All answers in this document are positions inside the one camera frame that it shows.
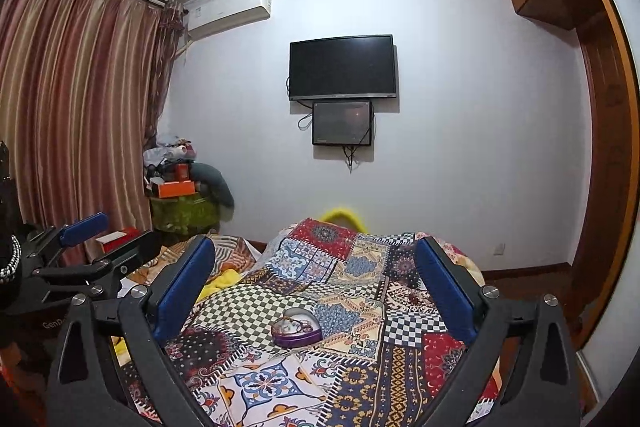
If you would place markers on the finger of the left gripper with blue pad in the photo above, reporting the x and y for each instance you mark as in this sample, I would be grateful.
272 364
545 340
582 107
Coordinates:
131 256
80 231

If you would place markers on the small dark wall monitor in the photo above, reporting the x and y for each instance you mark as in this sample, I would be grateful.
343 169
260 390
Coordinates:
342 123

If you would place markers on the black wall television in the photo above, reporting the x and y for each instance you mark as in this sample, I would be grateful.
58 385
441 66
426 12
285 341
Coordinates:
342 67

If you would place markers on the yellow cloth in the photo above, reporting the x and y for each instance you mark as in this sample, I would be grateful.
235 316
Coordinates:
342 214

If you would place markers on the purple heart-shaped tin box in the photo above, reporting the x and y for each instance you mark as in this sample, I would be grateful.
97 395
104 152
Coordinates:
297 328

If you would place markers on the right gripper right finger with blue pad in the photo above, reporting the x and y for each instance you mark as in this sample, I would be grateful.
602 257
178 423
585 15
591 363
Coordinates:
453 290

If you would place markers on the orange box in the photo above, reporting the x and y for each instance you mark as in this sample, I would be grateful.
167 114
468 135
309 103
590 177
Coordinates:
173 189

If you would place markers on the green covered side table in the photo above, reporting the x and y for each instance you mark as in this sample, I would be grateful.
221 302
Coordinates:
184 215

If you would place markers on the wall socket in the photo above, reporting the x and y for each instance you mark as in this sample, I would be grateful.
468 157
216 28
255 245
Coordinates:
500 249

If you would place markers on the red box with white lid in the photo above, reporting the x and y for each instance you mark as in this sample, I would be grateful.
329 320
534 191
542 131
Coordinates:
111 241

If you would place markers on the white air conditioner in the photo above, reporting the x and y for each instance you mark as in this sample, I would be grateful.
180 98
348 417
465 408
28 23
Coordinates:
212 17

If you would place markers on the striped brown red curtain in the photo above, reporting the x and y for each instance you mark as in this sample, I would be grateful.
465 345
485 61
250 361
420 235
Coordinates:
83 84

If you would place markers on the brown striped patterned cloth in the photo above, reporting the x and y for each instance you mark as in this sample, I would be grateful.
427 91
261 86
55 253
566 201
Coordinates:
231 252

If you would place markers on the colourful patchwork bedspread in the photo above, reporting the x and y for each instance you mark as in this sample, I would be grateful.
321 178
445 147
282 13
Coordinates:
385 352

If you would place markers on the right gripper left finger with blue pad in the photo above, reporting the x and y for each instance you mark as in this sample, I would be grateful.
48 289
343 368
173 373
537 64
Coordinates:
176 288

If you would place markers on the pile of clutter on table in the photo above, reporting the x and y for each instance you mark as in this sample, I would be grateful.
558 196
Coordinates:
161 160

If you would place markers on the beige blanket edge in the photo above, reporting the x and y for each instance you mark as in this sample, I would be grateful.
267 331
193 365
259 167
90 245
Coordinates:
465 262

